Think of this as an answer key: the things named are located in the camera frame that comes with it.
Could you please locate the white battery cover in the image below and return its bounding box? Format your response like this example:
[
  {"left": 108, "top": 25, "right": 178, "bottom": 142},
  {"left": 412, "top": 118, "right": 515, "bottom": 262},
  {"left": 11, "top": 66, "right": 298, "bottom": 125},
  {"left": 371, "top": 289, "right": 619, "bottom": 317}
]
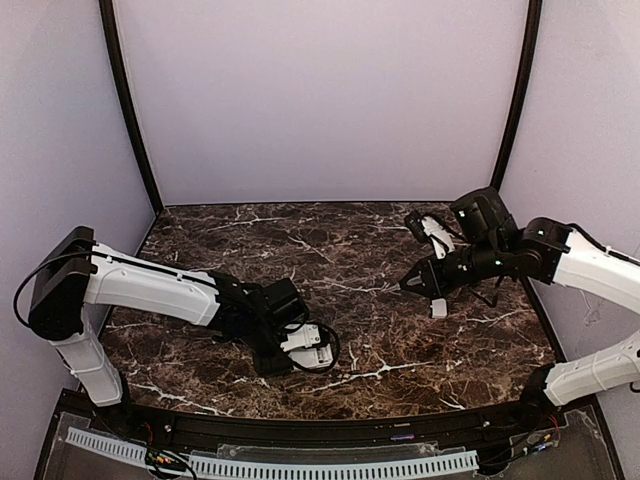
[{"left": 430, "top": 298, "right": 448, "bottom": 319}]

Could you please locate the white remote control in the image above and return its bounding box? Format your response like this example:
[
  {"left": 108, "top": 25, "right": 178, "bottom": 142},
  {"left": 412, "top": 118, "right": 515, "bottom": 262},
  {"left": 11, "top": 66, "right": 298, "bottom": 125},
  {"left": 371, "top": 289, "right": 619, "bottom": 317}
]
[{"left": 288, "top": 345, "right": 333, "bottom": 370}]

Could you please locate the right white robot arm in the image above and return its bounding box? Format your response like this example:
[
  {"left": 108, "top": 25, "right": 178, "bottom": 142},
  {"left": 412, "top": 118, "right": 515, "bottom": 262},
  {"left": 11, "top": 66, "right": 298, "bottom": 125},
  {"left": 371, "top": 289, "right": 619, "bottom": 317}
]
[{"left": 399, "top": 187, "right": 639, "bottom": 409}]

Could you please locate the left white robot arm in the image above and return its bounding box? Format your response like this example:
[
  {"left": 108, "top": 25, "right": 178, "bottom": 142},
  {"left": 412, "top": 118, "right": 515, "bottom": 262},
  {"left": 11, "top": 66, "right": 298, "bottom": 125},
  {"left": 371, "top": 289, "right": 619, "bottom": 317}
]
[{"left": 18, "top": 226, "right": 327, "bottom": 407}]

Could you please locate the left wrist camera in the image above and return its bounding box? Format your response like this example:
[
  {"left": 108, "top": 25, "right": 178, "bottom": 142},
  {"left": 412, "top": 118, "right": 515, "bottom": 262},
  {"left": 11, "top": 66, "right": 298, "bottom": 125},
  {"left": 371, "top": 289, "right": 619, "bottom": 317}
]
[{"left": 280, "top": 323, "right": 321, "bottom": 352}]

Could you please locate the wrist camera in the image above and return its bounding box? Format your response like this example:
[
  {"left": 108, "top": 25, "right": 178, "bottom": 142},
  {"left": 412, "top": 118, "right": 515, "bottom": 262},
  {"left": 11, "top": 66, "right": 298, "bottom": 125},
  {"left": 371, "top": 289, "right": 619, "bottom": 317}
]
[
  {"left": 404, "top": 211, "right": 455, "bottom": 259},
  {"left": 280, "top": 323, "right": 321, "bottom": 352}
]

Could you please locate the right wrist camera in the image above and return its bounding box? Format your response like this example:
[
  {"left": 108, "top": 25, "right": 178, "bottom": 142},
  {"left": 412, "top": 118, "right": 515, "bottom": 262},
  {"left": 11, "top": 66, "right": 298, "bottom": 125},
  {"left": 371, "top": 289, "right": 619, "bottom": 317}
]
[{"left": 404, "top": 211, "right": 455, "bottom": 259}]

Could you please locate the black front table rail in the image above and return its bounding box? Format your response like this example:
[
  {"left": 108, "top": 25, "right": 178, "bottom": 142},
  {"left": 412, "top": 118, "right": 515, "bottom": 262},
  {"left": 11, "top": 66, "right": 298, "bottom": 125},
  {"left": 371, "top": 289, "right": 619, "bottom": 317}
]
[{"left": 100, "top": 402, "right": 526, "bottom": 449}]

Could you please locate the white slotted cable duct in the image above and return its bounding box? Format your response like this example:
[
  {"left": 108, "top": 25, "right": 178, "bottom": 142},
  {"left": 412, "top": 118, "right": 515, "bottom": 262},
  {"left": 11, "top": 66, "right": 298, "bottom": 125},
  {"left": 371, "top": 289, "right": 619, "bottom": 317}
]
[{"left": 65, "top": 427, "right": 479, "bottom": 479}]

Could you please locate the left black frame post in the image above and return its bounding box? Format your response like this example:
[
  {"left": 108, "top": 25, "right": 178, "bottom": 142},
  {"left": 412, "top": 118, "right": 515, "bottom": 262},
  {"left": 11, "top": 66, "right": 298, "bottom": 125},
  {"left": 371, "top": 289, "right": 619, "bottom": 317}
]
[{"left": 98, "top": 0, "right": 164, "bottom": 216}]

